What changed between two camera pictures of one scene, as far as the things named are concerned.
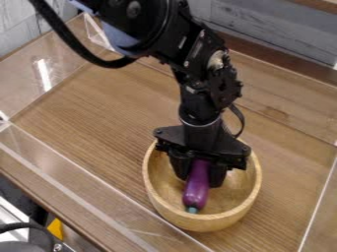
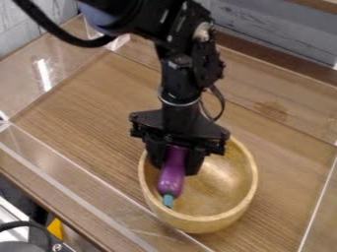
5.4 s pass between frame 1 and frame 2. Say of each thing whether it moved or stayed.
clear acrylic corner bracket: stayed
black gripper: moved
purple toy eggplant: moved
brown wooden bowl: stayed
